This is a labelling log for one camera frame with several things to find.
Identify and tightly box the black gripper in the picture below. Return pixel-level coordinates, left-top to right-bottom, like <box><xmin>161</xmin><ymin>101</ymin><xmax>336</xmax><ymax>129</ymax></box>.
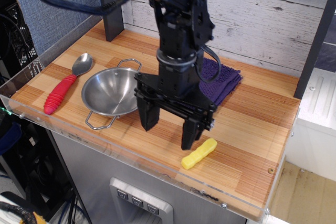
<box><xmin>135</xmin><ymin>49</ymin><xmax>217</xmax><ymax>150</ymax></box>

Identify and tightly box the yellow toy squash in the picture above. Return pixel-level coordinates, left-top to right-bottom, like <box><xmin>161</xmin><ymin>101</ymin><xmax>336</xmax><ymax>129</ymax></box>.
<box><xmin>181</xmin><ymin>138</ymin><xmax>217</xmax><ymax>170</ymax></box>

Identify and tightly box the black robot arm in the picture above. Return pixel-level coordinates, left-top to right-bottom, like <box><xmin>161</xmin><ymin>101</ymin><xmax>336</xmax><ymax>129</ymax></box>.
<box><xmin>135</xmin><ymin>0</ymin><xmax>217</xmax><ymax>150</ymax></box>

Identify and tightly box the steel colander bowl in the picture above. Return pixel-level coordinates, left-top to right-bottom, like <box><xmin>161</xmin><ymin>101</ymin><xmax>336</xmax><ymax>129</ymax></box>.
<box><xmin>81</xmin><ymin>58</ymin><xmax>142</xmax><ymax>130</ymax></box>

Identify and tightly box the purple folded towel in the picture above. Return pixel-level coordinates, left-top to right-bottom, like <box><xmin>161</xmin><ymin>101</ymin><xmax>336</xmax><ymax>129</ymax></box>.
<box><xmin>199</xmin><ymin>58</ymin><xmax>242</xmax><ymax>106</ymax></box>

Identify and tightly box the silver dispenser button panel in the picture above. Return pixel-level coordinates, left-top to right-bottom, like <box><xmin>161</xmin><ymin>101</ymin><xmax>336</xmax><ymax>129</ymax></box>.
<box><xmin>109</xmin><ymin>177</ymin><xmax>174</xmax><ymax>223</ymax></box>

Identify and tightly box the stainless steel cabinet front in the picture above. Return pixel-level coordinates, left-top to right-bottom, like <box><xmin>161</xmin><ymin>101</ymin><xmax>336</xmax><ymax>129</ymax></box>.
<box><xmin>53</xmin><ymin>133</ymin><xmax>246</xmax><ymax>223</ymax></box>

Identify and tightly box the white appliance side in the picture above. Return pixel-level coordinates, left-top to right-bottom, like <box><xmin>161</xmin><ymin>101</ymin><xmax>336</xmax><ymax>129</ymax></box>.
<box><xmin>285</xmin><ymin>68</ymin><xmax>335</xmax><ymax>180</ymax></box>

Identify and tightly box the clear acrylic guard rail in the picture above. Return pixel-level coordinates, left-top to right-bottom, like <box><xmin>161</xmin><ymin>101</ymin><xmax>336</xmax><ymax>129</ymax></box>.
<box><xmin>1</xmin><ymin>22</ymin><xmax>299</xmax><ymax>222</ymax></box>

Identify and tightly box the red handled metal spoon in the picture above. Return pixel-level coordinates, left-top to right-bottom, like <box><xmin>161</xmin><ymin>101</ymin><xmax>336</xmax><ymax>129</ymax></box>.
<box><xmin>44</xmin><ymin>53</ymin><xmax>93</xmax><ymax>115</ymax></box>

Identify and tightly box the dark grey right post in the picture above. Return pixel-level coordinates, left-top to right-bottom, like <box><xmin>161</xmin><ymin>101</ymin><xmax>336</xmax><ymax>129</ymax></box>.
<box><xmin>293</xmin><ymin>0</ymin><xmax>335</xmax><ymax>99</ymax></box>

